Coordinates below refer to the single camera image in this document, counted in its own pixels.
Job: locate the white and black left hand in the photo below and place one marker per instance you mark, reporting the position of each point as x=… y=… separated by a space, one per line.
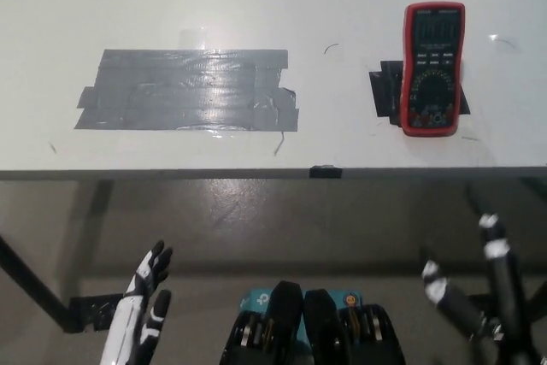
x=128 y=322

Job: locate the white and black right hand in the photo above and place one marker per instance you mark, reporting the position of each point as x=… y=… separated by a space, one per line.
x=506 y=279

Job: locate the red digital multimeter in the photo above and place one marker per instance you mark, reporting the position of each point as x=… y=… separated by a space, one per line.
x=432 y=70

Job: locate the small black tape piece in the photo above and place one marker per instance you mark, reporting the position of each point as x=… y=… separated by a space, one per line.
x=325 y=172

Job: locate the black metal table leg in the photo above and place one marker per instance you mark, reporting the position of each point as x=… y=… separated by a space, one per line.
x=34 y=284

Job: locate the grey duct tape patch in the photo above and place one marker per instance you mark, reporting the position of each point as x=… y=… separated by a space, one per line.
x=188 y=89

